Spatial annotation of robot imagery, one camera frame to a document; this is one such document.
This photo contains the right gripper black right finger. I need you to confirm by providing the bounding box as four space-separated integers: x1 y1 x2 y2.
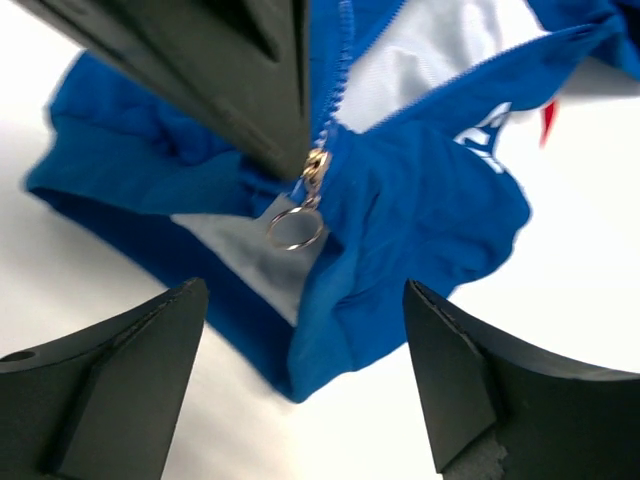
403 281 639 480

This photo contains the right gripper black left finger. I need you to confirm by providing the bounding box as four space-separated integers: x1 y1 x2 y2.
1 279 208 480

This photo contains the blue white red jacket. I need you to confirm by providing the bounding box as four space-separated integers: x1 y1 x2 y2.
25 1 639 403

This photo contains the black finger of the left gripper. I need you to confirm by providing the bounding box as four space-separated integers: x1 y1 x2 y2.
20 0 311 180

